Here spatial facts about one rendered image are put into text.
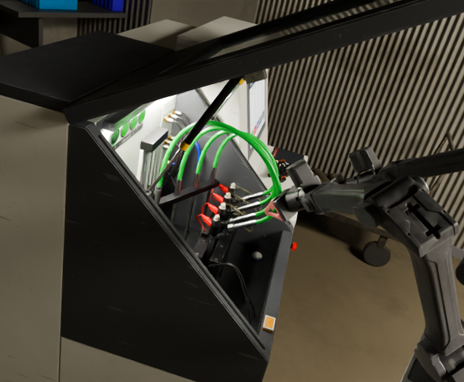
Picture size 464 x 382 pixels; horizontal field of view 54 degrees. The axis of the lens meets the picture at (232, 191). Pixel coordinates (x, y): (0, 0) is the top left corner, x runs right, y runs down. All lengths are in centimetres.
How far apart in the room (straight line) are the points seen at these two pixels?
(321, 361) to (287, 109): 245
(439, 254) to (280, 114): 371
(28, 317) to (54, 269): 22
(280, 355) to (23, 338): 149
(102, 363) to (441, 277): 99
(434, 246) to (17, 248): 101
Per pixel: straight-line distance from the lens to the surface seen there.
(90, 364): 149
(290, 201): 126
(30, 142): 115
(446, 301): 89
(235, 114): 168
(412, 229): 76
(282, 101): 439
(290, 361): 263
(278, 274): 155
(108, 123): 113
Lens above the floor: 187
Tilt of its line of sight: 28 degrees down
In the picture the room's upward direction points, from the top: 13 degrees clockwise
